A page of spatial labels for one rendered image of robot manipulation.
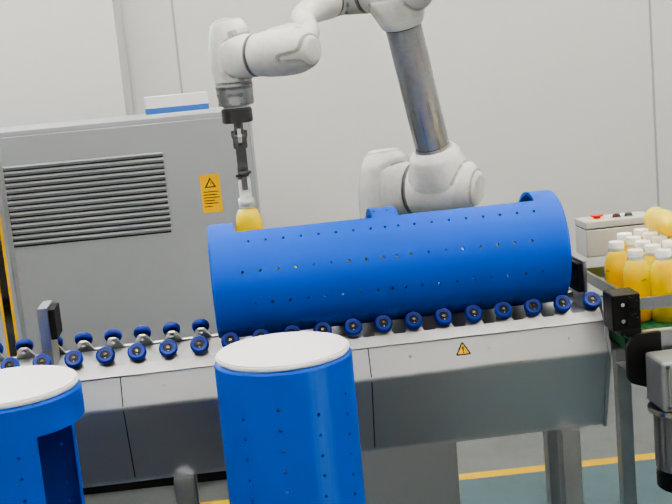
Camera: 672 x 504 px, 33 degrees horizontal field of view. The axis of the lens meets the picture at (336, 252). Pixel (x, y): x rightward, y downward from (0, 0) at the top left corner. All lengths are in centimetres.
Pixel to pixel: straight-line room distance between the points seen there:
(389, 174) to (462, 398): 81
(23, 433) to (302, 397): 53
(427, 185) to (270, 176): 238
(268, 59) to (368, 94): 295
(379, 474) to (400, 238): 100
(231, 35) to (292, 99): 284
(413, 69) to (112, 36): 238
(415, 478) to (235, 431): 130
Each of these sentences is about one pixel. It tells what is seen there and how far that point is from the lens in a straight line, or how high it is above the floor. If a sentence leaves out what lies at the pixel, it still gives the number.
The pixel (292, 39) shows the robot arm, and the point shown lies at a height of 166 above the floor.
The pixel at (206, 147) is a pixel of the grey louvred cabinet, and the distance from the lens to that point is 433.
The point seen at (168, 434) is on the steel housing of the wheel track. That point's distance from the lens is 284.
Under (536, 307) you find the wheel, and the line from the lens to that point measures 287.
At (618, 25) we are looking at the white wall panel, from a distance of 584.
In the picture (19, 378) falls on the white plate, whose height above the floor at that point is 104.
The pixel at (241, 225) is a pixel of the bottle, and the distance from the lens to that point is 281.
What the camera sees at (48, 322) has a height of 105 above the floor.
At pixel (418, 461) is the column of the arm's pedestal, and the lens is 352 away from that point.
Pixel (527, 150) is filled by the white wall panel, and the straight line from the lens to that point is 574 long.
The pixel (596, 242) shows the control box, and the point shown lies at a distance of 326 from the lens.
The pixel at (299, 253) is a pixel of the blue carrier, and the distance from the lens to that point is 273.
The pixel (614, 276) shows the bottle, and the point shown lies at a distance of 304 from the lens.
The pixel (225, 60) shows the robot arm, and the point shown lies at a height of 163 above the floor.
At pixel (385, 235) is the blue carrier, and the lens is 276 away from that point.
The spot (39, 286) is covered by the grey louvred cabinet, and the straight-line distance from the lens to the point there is 448.
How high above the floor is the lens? 162
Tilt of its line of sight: 10 degrees down
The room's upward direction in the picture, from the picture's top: 5 degrees counter-clockwise
